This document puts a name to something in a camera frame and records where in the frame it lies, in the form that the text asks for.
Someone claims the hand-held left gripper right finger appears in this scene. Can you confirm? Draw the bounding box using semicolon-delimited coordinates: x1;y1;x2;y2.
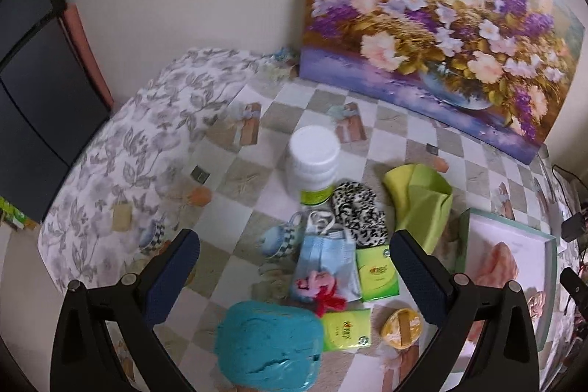
390;229;540;392

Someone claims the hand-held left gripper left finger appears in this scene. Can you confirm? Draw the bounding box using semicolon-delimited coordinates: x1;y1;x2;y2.
50;229;201;392

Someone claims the green tissue packet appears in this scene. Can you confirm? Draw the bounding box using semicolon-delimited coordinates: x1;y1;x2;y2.
356;246;399;303
320;310;372;351

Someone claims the green cloth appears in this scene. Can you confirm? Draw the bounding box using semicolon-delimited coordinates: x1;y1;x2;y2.
383;163;453;252

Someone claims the white box with teal rim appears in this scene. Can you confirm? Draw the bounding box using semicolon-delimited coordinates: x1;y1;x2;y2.
452;208;557;351

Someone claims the leopard print fabric item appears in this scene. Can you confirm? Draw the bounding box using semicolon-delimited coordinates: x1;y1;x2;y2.
331;181;388;248

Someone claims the blue face mask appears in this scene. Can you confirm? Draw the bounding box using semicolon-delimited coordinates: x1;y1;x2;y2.
291;211;363;301

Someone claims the pink fuzzy cloth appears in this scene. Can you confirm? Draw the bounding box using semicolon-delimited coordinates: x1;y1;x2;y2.
478;244;520;289

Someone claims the teal fuzzy cloth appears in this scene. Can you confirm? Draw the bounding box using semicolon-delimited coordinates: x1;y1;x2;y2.
215;300;325;392

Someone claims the grey floral tablecloth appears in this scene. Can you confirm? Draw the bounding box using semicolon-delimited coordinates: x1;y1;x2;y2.
37;47;272;296

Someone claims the checkered printed tablecloth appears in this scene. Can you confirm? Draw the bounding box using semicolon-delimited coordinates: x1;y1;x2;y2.
105;47;588;392

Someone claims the white bottle with green label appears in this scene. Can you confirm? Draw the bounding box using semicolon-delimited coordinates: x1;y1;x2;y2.
287;126;341;206

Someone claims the black device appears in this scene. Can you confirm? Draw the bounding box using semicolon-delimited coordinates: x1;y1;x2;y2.
559;267;588;319

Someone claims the black power adapter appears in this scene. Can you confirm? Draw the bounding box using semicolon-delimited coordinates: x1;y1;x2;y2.
561;211;588;243

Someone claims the black chair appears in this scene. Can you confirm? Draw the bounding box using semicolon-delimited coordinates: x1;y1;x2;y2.
0;0;113;223

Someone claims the reddish board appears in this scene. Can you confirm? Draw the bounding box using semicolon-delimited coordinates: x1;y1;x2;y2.
60;3;115;112

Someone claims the floral canvas painting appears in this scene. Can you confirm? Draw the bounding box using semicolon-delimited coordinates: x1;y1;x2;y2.
298;0;588;165

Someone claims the black cable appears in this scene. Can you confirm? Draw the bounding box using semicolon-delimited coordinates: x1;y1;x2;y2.
551;163;588;202

